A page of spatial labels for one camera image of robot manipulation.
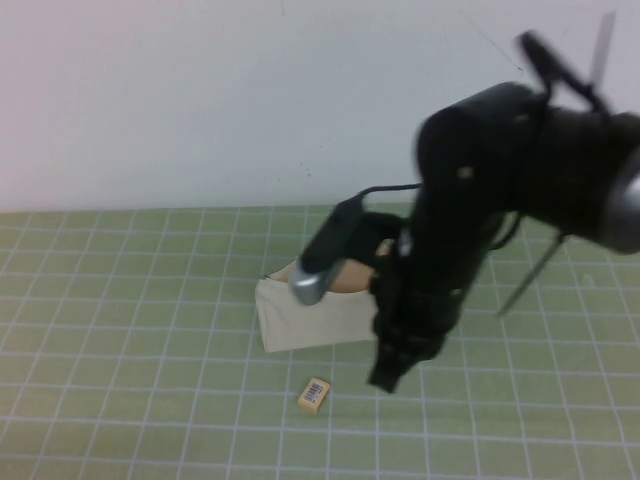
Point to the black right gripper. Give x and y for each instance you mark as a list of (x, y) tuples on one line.
[(415, 320)]

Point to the yellow eraser with barcode label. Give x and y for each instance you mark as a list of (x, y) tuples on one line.
[(314, 396)]

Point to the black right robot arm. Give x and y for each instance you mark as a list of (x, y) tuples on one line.
[(500, 165)]

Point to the cream fabric pencil case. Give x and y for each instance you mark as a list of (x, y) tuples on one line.
[(310, 325)]

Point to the grey zip tie strip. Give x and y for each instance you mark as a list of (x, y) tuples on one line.
[(602, 45), (530, 275)]

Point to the green grid cutting mat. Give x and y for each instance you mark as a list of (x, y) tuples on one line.
[(100, 350)]

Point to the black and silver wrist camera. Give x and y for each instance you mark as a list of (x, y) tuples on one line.
[(320, 270)]

